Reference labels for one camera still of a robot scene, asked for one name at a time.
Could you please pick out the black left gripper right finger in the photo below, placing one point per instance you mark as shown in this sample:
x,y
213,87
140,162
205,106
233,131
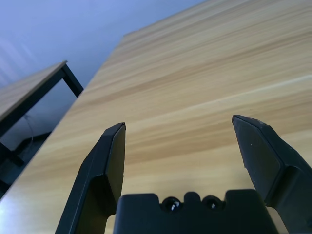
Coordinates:
x,y
275,165

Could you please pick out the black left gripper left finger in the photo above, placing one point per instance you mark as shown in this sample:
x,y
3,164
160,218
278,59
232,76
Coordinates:
x,y
97,175

